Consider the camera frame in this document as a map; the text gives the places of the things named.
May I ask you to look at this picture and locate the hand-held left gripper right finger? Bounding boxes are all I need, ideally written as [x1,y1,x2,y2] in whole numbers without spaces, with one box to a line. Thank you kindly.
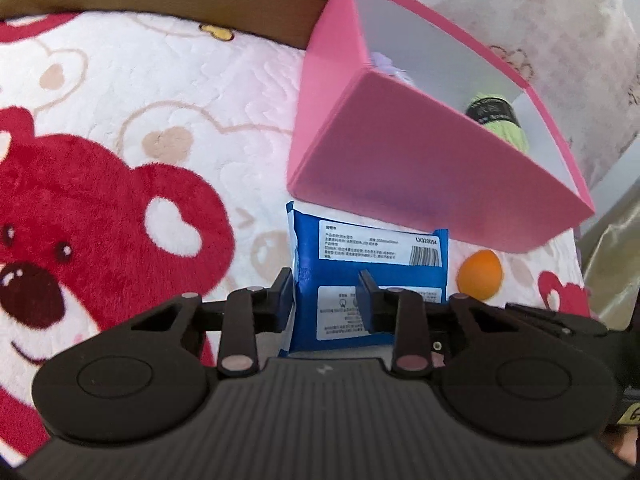
[359,269,507,377]

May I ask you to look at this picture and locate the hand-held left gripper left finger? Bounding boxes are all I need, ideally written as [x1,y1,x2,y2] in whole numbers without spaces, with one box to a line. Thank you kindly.
[130,266,296,379]

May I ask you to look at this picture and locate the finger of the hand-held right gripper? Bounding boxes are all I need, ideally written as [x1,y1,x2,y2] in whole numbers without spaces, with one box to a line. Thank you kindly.
[505,301,609,337]

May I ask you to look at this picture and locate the blue wet wipes packet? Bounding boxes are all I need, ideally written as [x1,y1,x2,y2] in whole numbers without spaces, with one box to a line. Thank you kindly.
[285,201,450,358]

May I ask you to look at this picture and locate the pink fabric storage box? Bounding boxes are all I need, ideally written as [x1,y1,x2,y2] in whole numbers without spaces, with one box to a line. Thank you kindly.
[286,0,597,255]

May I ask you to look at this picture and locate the green yarn ball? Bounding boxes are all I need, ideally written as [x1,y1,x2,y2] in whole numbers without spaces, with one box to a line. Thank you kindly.
[462,91,530,153]

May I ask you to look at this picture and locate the lavender item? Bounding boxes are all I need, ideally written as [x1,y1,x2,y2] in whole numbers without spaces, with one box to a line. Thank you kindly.
[372,51,417,86]

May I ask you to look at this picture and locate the olive shiny cloth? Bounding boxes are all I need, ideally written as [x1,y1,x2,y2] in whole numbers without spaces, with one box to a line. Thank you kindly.
[580,195,640,331]

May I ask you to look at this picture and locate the orange fruit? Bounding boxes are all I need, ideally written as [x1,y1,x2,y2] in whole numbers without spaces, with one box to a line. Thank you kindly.
[457,250,503,297]

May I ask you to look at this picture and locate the bear printed blanket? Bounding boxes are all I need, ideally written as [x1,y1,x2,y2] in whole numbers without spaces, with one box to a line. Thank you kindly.
[0,10,591,466]

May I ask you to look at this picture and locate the pink patterned pillow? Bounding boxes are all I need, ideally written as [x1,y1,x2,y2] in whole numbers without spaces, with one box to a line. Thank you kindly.
[387,0,640,188]

